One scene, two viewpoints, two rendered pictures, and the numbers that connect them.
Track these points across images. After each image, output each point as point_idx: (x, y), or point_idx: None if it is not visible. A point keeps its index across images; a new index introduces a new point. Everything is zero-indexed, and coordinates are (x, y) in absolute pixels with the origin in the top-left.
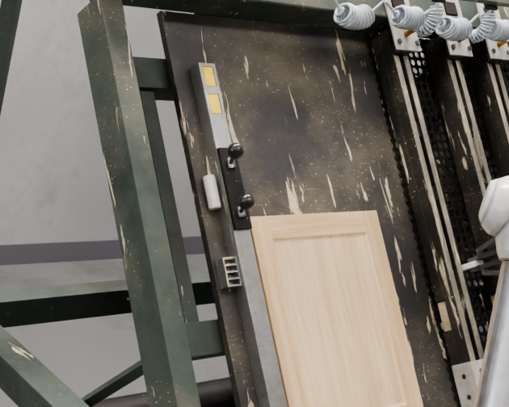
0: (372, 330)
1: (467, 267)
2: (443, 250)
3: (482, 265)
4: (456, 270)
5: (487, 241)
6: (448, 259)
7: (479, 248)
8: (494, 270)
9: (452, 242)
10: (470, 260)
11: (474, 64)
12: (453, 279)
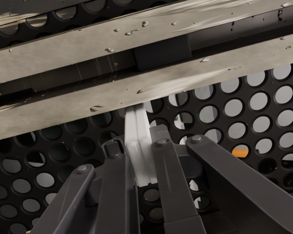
0: None
1: (129, 121)
2: (186, 0)
3: (120, 165)
4: (118, 78)
5: (256, 175)
6: (151, 27)
7: (210, 145)
8: (60, 223)
9: (227, 60)
10: (157, 131)
11: None
12: (68, 53)
